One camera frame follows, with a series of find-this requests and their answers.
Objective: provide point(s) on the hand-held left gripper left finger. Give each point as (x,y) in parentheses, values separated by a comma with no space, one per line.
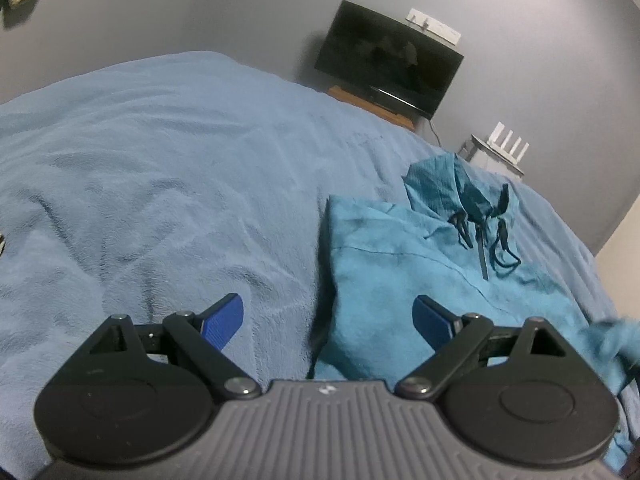
(223,321)

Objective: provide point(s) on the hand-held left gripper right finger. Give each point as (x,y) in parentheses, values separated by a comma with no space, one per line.
(429,322)

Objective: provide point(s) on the teal hooded jacket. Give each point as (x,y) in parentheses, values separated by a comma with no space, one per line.
(400,280)

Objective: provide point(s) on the blue fleece blanket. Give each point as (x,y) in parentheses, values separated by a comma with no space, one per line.
(150,185)

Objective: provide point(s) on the small grey side table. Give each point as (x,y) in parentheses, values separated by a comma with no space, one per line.
(487,157)

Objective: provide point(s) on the white router with antennas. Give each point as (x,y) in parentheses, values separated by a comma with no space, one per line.
(505,142)

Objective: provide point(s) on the wooden television stand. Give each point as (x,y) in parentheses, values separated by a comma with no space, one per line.
(372,107)

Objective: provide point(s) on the black flat screen television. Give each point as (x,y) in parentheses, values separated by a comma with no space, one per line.
(385,60)

